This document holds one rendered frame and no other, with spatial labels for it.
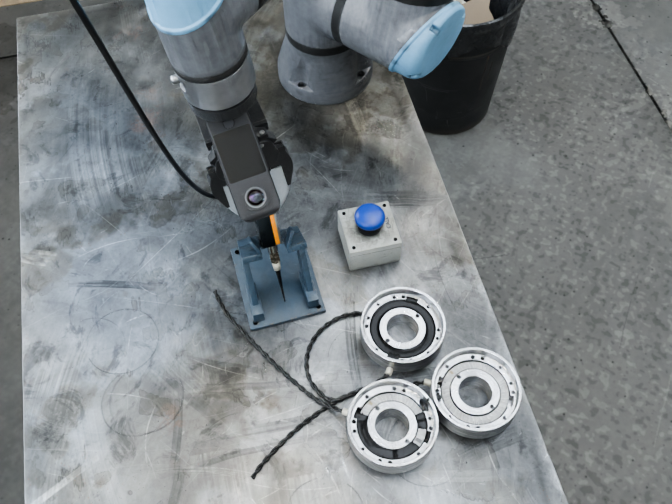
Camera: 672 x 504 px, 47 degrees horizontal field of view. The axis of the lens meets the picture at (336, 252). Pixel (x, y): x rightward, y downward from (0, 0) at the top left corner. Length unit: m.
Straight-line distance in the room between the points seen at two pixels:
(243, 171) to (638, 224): 1.53
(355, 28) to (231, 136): 0.33
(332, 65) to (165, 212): 0.33
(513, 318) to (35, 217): 1.19
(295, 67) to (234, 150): 0.42
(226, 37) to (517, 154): 1.60
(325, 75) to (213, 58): 0.48
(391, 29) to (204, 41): 0.39
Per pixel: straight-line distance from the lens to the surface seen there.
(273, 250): 0.96
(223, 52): 0.74
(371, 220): 1.00
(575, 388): 1.91
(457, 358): 0.96
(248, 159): 0.81
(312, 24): 1.14
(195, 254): 1.08
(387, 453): 0.91
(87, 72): 1.35
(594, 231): 2.14
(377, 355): 0.95
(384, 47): 1.07
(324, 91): 1.21
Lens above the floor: 1.69
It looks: 57 degrees down
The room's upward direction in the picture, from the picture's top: 2 degrees counter-clockwise
